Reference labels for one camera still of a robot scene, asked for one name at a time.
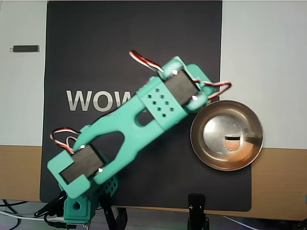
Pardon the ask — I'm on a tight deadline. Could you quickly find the wooden ball with black base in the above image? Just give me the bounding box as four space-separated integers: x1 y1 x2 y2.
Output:
224 135 241 152

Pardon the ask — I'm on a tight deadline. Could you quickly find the metal bowl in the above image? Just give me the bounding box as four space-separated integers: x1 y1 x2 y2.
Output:
190 99 264 171

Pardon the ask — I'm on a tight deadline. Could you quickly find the black WOWROBO mat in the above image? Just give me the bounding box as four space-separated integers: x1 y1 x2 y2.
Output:
39 0 252 212

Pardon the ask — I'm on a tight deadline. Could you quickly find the black stand with springs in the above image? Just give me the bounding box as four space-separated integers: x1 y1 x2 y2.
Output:
188 193 210 230

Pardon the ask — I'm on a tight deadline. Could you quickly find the black table clamp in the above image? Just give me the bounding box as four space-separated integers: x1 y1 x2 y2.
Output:
35 194 69 218
99 193 129 230

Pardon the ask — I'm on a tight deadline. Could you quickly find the white paper sheet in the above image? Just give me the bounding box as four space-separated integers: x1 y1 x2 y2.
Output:
219 0 307 150
0 0 48 146

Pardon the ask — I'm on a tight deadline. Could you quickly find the black USB stick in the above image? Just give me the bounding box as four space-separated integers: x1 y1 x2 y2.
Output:
9 45 40 54

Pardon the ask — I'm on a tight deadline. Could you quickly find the white cable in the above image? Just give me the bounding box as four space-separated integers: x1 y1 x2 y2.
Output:
0 210 46 220

